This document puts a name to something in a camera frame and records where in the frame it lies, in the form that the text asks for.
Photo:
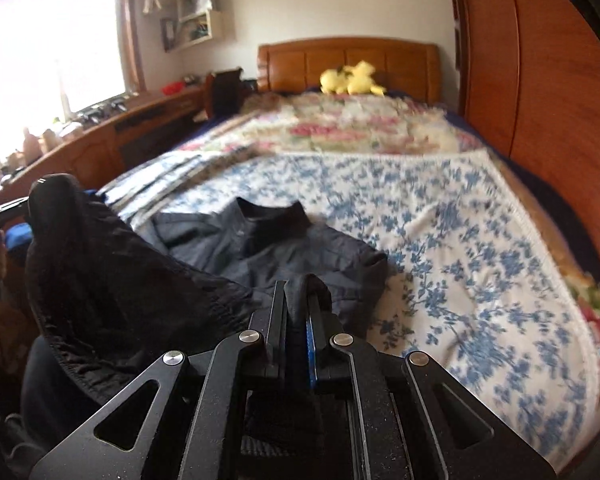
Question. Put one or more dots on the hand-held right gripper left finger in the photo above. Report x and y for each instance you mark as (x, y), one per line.
(279, 330)

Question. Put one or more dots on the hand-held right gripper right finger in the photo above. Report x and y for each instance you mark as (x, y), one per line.
(311, 355)

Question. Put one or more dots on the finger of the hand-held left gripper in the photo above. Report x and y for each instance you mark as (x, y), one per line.
(15, 209)

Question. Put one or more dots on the black jacket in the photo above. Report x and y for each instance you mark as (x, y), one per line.
(130, 270)

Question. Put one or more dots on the wooden desk with cabinets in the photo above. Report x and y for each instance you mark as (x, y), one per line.
(90, 155)

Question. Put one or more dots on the black metal device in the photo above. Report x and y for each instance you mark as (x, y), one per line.
(102, 111)

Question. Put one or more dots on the wood-framed window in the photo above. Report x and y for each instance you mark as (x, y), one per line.
(55, 50)

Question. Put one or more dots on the blue floral bedspread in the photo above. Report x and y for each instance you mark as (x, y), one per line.
(455, 260)

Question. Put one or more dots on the person's dark clothing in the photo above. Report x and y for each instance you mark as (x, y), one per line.
(35, 400)

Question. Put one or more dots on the red basket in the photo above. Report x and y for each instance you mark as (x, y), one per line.
(170, 89)

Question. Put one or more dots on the pink floral quilt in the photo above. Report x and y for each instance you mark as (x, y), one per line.
(360, 125)

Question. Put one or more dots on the wooden chair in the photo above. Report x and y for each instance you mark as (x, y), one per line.
(225, 92)

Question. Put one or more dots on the yellow plush toy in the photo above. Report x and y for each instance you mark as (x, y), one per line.
(352, 80)

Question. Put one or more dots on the wooden bed headboard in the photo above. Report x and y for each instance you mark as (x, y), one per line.
(290, 62)

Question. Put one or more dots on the wooden slatted wardrobe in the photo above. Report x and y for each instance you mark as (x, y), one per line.
(540, 85)

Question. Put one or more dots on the cream wall shelf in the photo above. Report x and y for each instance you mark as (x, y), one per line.
(220, 25)

